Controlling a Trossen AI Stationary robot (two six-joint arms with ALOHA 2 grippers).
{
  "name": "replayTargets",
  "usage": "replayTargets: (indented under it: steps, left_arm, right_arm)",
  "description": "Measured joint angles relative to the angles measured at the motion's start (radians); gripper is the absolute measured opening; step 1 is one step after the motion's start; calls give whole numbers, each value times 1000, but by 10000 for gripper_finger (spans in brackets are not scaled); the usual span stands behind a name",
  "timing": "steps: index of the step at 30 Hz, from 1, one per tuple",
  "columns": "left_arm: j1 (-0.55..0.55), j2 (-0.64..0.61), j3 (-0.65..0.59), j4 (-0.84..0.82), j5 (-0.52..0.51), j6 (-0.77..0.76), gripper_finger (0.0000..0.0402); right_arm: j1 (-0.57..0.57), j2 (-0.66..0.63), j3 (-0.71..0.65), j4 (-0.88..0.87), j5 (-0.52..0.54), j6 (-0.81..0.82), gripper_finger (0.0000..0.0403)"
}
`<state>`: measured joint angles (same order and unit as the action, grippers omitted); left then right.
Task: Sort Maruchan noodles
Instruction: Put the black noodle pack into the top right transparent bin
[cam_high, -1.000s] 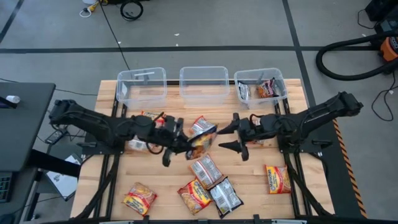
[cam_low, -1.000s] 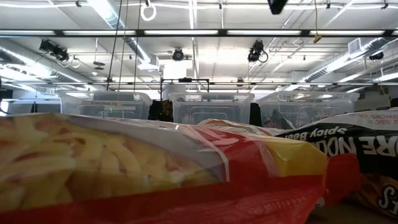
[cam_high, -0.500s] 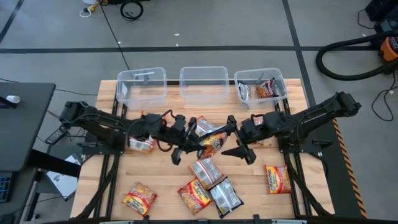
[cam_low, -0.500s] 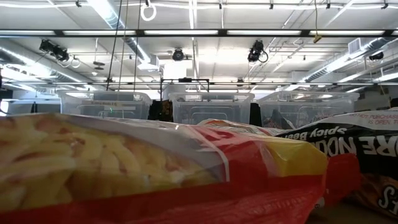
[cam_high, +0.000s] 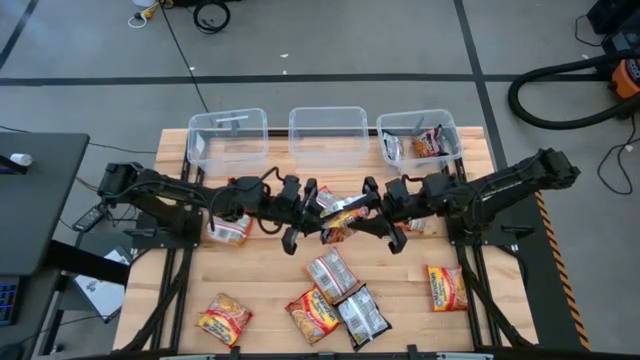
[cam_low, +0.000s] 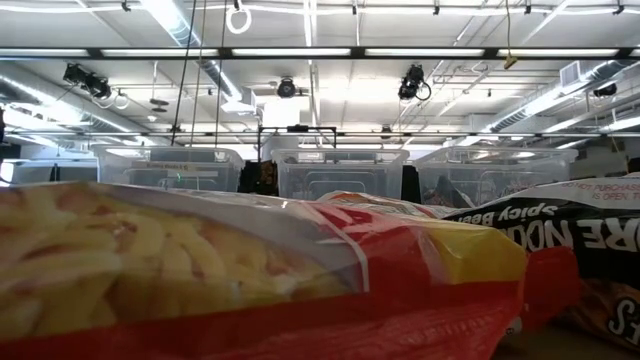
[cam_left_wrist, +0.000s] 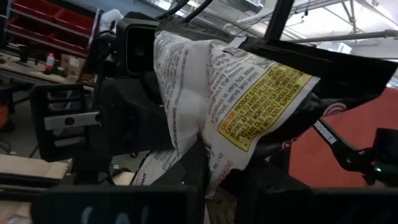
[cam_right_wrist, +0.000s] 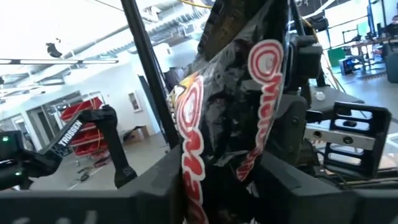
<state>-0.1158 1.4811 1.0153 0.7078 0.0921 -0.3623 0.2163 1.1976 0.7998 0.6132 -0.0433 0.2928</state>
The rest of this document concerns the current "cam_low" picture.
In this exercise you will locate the black LED light bar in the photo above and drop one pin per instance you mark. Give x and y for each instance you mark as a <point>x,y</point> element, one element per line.
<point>300,52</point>

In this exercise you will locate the dark background object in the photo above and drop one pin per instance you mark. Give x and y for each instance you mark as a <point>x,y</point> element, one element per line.
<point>257,177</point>

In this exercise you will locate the pale background workbench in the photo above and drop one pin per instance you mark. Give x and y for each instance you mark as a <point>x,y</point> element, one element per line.
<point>50,170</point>

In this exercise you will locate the clear plastic bin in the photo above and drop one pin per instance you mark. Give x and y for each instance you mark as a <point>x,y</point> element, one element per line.
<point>165,175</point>
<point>540,170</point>
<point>340,175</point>

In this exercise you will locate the grey metal crossbar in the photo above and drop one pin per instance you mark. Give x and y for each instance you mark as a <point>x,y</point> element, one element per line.
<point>350,134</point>

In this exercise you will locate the round black overhead camera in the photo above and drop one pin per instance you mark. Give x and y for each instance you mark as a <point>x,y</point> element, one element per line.
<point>286,88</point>

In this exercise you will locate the yellow red Maruchan noodle pack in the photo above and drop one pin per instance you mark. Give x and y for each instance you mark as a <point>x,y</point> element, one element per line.
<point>200,280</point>

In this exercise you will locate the small black ceiling device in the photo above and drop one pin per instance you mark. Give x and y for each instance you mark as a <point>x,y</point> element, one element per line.
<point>605,90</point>

